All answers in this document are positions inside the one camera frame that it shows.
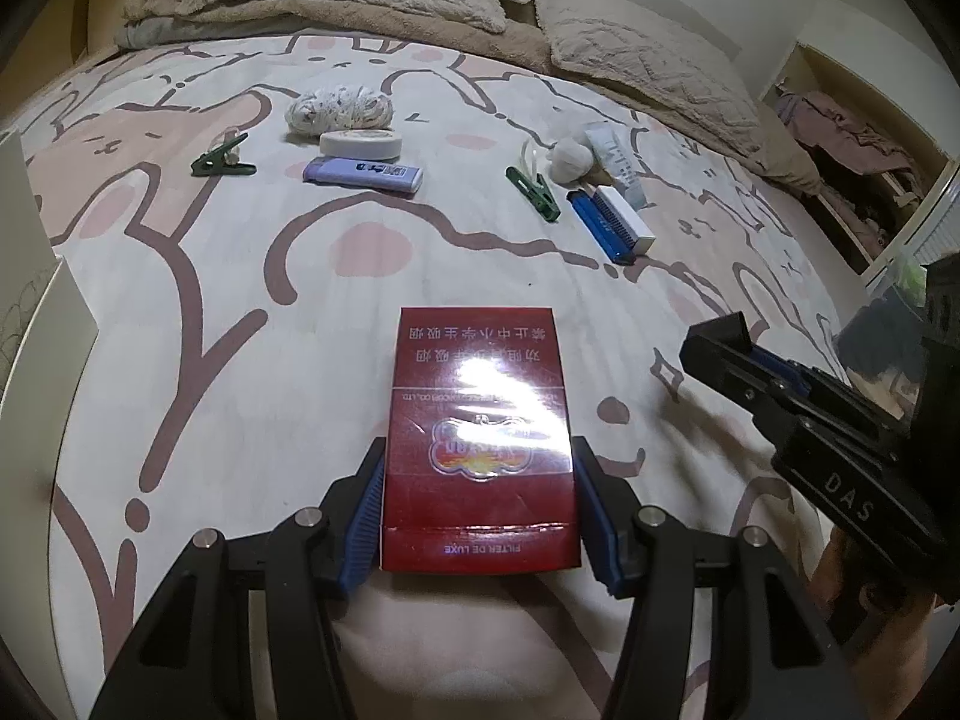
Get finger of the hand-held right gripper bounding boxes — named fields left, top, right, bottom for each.
left=679, top=315, right=807, bottom=458
left=752, top=346, right=912, bottom=436

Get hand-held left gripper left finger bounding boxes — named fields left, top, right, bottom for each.
left=88, top=436, right=388, bottom=720

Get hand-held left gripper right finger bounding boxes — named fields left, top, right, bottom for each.
left=572, top=435, right=860, bottom=720

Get red cigarette pack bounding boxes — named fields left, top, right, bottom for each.
left=377, top=305, right=582, bottom=575

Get white storage box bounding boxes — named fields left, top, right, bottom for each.
left=0, top=126, right=100, bottom=391

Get green clothespin with white loop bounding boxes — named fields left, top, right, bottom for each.
left=506, top=142, right=562, bottom=224
left=190, top=131, right=256, bottom=177

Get person's right hand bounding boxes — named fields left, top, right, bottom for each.
left=814, top=529, right=950, bottom=720

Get clear round tub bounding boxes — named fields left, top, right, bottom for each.
left=836, top=300, right=927, bottom=412

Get clear plastic box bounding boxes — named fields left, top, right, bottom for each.
left=862, top=255, right=931, bottom=302

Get small white box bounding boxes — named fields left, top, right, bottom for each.
left=589, top=186, right=656, bottom=254

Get blue lighter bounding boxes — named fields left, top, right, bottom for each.
left=566, top=189, right=638, bottom=265

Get closet with clothes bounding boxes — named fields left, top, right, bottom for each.
left=814, top=142, right=946, bottom=263

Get white louvered door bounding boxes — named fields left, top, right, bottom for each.
left=862, top=161, right=960, bottom=293

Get clear plastic packet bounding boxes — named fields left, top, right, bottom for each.
left=585, top=124, right=647, bottom=209

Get beige folded blanket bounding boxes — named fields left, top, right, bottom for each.
left=124, top=0, right=822, bottom=196

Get white fluffy ball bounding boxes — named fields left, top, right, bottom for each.
left=546, top=139, right=597, bottom=182

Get purple lighter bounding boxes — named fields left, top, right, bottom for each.
left=302, top=157, right=423, bottom=196

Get white tape roll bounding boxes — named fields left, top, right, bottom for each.
left=319, top=129, right=402, bottom=161

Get white speckled scrunchie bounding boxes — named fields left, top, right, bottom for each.
left=285, top=86, right=395, bottom=142

